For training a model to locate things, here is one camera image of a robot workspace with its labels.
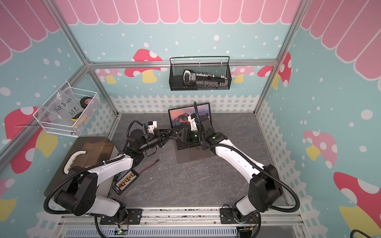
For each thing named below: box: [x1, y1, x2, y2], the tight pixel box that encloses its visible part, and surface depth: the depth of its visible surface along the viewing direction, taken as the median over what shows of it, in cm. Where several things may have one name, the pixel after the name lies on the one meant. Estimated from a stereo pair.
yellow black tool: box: [70, 111, 83, 121], surface depth 67 cm
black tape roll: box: [79, 96, 93, 109], surface depth 81 cm
